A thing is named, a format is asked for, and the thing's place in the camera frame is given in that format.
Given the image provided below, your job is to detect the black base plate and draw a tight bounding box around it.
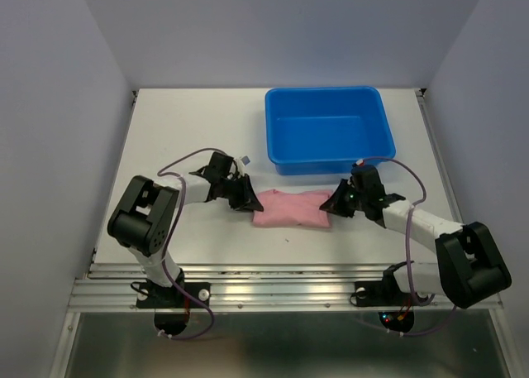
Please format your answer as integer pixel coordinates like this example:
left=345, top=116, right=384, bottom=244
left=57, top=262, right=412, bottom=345
left=130, top=280, right=211, bottom=309
left=350, top=280, right=417, bottom=308

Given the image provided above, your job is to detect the blue plastic bin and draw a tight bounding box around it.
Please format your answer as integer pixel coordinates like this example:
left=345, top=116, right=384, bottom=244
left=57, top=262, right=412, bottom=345
left=264, top=86, right=396, bottom=175

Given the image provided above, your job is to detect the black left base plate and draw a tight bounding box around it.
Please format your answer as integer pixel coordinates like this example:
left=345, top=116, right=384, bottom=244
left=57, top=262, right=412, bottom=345
left=130, top=280, right=211, bottom=309

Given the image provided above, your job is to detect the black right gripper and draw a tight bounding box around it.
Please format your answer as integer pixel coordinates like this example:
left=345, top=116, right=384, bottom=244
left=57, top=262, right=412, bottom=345
left=319, top=178, right=366, bottom=218

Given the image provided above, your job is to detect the aluminium mounting rail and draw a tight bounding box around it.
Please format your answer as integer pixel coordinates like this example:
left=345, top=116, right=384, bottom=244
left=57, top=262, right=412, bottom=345
left=68, top=263, right=503, bottom=313

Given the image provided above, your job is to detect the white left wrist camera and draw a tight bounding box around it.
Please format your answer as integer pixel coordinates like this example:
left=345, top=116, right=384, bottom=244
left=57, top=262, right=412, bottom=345
left=234, top=156, right=250, bottom=176

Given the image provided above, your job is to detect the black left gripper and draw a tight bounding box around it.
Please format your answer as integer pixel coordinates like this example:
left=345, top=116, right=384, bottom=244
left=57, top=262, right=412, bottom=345
left=219, top=174, right=262, bottom=213

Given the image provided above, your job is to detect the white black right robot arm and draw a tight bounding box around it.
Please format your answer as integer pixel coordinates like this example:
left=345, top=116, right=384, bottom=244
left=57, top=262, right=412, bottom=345
left=320, top=165, right=512, bottom=309

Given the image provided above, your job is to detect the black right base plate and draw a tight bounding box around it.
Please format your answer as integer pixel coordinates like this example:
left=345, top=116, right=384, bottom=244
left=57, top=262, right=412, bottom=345
left=350, top=280, right=417, bottom=308

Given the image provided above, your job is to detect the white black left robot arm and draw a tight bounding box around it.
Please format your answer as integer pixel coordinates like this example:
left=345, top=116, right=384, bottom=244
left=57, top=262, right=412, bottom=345
left=107, top=148, right=264, bottom=307

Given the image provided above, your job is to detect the pink t-shirt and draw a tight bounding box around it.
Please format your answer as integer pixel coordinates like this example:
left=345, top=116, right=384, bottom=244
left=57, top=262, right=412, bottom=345
left=252, top=189, right=332, bottom=229

